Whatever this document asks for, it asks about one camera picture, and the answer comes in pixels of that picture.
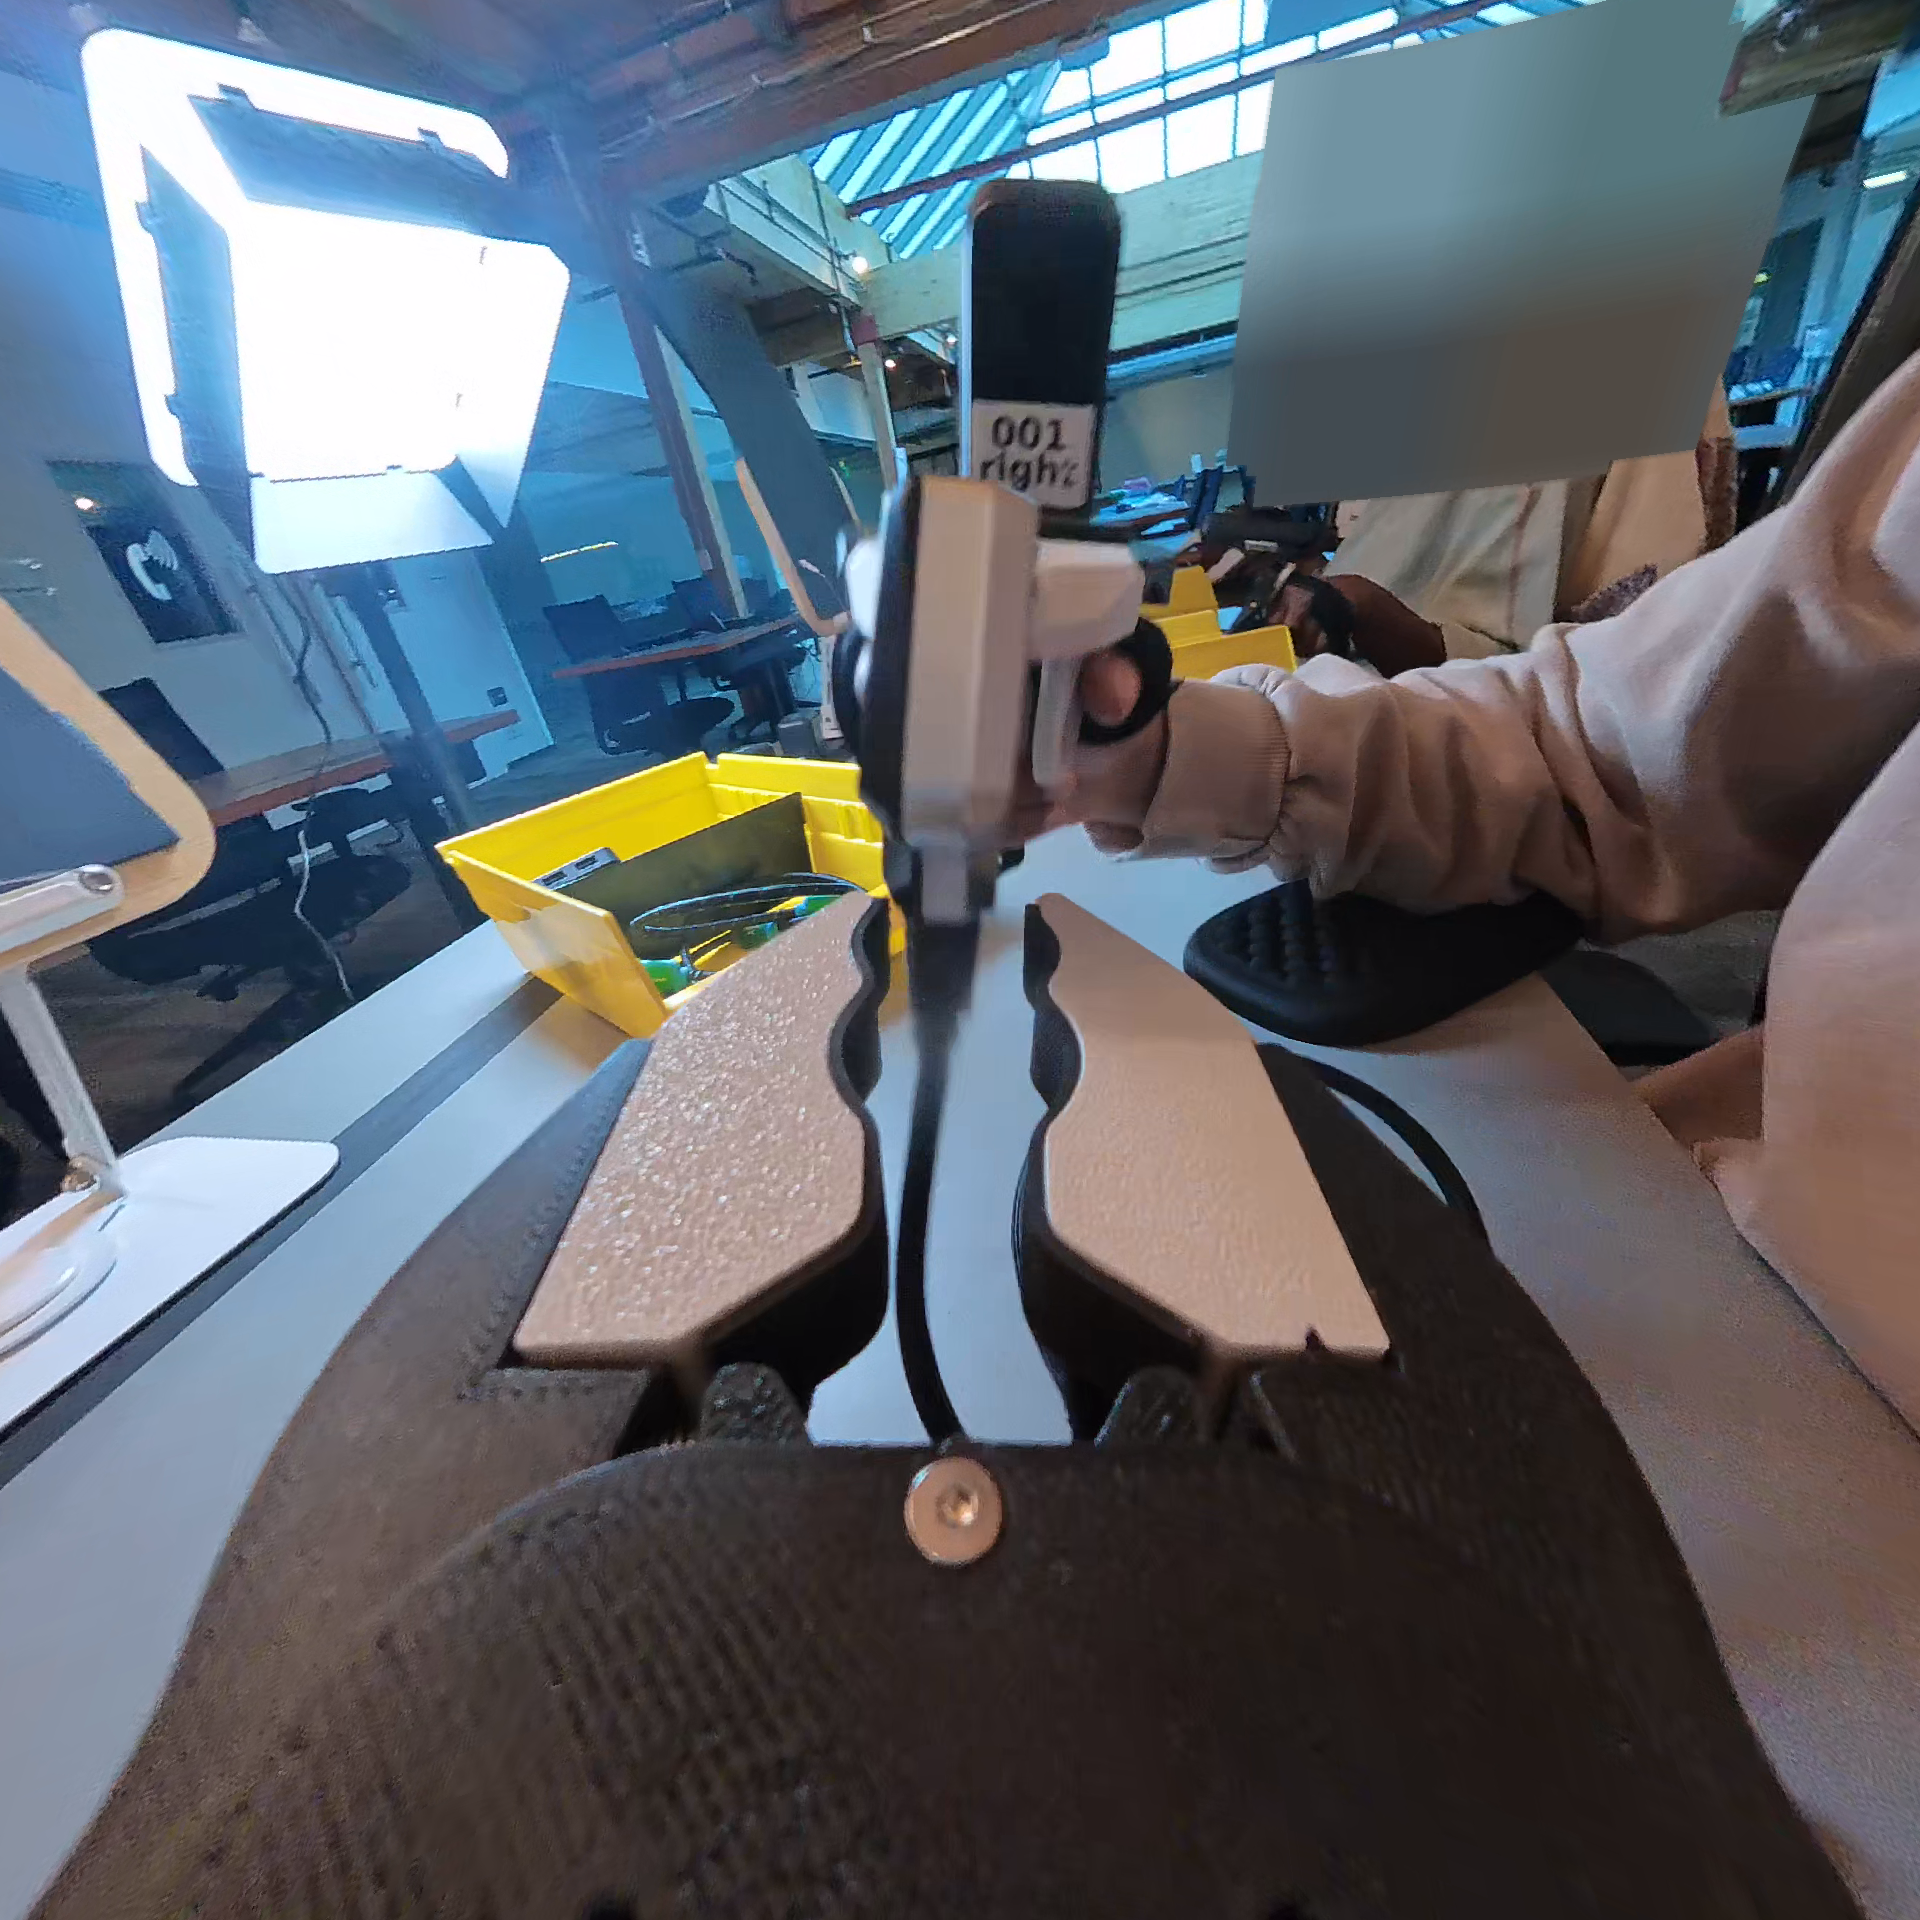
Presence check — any black mesh cushion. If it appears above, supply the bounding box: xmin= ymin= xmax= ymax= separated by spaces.
xmin=1183 ymin=877 xmax=1587 ymax=1050

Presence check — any black office chair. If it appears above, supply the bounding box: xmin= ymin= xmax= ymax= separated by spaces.
xmin=87 ymin=673 xmax=417 ymax=1010

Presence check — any black board with wooden rim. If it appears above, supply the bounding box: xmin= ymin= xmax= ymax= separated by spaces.
xmin=0 ymin=599 xmax=222 ymax=965

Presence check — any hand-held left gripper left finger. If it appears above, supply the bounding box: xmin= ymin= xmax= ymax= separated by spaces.
xmin=514 ymin=895 xmax=887 ymax=1369

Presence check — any wooden desk with black legs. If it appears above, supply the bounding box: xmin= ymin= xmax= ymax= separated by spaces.
xmin=551 ymin=612 xmax=816 ymax=751

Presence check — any person's right forearm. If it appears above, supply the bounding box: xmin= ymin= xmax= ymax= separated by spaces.
xmin=1141 ymin=358 xmax=1920 ymax=950

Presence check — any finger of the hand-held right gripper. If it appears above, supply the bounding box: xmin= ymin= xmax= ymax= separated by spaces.
xmin=1027 ymin=537 xmax=1146 ymax=793
xmin=834 ymin=537 xmax=889 ymax=759

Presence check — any black bin divider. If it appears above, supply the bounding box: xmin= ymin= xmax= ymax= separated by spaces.
xmin=562 ymin=791 xmax=823 ymax=920

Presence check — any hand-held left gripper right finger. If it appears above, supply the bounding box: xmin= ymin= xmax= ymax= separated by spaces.
xmin=1019 ymin=895 xmax=1394 ymax=1366

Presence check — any yellow plastic bin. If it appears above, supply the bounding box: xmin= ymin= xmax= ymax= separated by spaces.
xmin=1137 ymin=566 xmax=1304 ymax=680
xmin=439 ymin=749 xmax=912 ymax=1040

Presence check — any white stand base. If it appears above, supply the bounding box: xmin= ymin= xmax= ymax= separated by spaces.
xmin=0 ymin=862 xmax=344 ymax=1432

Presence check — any person's right hand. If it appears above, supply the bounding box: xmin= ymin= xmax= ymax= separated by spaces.
xmin=1018 ymin=644 xmax=1206 ymax=852

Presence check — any dark phone icon sign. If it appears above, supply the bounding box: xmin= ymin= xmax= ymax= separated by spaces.
xmin=83 ymin=503 xmax=245 ymax=649

